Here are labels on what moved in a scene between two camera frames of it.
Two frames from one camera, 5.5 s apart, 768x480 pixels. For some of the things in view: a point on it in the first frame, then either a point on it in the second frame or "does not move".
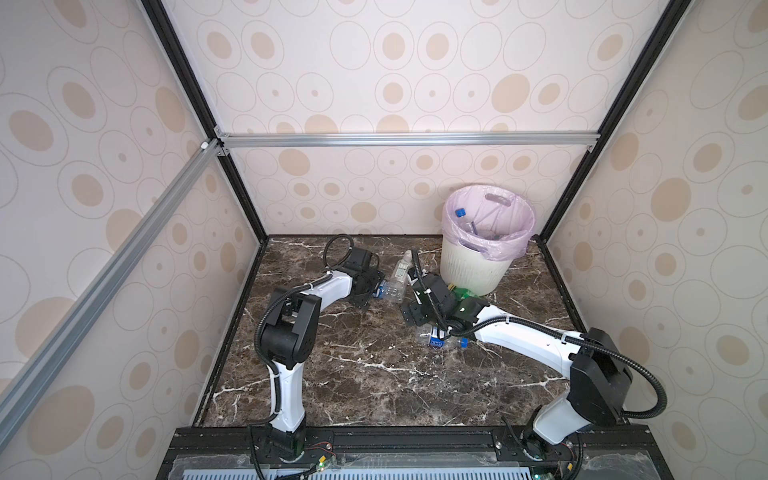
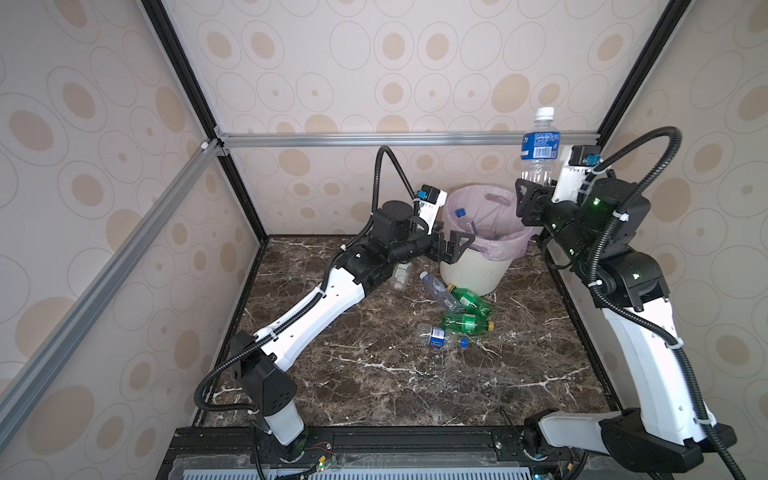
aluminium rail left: (25, 388) does not move
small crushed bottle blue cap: (443, 340) does not move
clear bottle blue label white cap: (392, 289) -> (540, 148)
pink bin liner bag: (504, 221) does not move
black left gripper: (373, 278) -> (447, 254)
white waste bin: (469, 268) does not move
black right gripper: (412, 308) -> (534, 206)
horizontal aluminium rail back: (407, 140) does not move
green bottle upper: (461, 293) does not move
